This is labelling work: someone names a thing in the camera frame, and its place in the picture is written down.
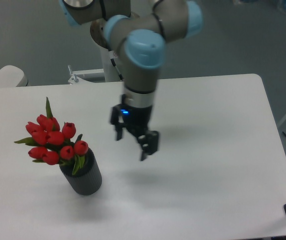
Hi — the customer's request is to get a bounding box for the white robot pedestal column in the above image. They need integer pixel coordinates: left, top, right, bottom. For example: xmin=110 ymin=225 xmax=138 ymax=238
xmin=89 ymin=19 xmax=126 ymax=83

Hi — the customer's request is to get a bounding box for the white metal base frame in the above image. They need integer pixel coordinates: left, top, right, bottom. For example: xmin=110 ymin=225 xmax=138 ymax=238
xmin=67 ymin=65 xmax=105 ymax=85

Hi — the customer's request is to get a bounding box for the white chair backrest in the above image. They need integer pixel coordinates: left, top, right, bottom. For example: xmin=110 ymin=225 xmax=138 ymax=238
xmin=0 ymin=65 xmax=29 ymax=89

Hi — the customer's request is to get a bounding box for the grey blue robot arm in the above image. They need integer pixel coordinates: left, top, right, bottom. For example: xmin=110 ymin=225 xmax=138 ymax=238
xmin=59 ymin=0 xmax=203 ymax=160

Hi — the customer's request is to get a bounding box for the dark grey ribbed vase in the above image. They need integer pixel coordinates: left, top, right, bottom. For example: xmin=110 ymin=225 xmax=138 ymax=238
xmin=59 ymin=148 xmax=102 ymax=196

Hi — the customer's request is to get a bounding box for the black cable on pedestal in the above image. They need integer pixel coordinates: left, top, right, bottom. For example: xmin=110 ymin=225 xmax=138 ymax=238
xmin=109 ymin=57 xmax=125 ymax=82

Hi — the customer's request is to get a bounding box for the red tulip bouquet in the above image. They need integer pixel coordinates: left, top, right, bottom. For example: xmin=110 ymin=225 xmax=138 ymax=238
xmin=14 ymin=98 xmax=90 ymax=176

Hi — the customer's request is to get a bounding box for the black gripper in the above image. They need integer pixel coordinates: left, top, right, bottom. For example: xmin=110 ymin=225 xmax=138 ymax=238
xmin=110 ymin=94 xmax=160 ymax=161

